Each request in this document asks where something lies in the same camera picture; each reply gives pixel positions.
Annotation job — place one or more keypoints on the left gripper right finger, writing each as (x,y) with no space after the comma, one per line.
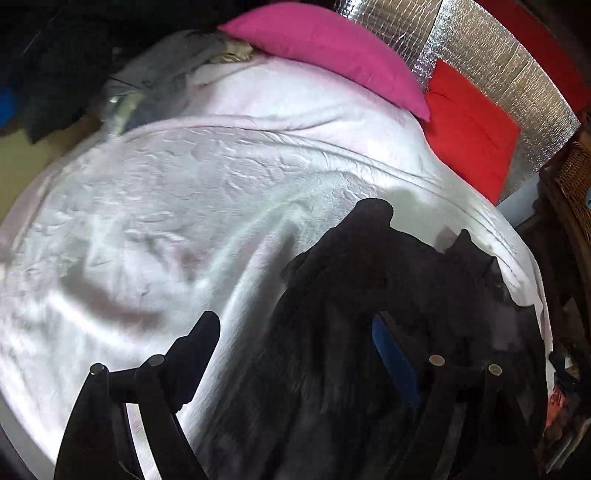
(467,422)

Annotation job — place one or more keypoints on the black quilted jacket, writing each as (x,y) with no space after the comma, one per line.
(316,401)

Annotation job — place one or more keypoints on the pink pillow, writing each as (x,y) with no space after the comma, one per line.
(320,37)

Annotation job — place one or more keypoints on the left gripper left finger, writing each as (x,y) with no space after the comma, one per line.
(97,442)

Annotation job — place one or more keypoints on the black coat pile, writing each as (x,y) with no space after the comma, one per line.
(54,72)

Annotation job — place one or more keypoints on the silver foil insulation board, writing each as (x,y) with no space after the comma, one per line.
(468,38)

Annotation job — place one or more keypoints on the wicker basket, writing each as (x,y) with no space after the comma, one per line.
(571,174)

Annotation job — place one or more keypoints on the red square pillow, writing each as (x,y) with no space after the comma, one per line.
(468,132)

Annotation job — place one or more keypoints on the grey folded garment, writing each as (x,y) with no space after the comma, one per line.
(154,85)

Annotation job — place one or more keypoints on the white pink bed blanket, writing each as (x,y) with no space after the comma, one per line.
(118,249)

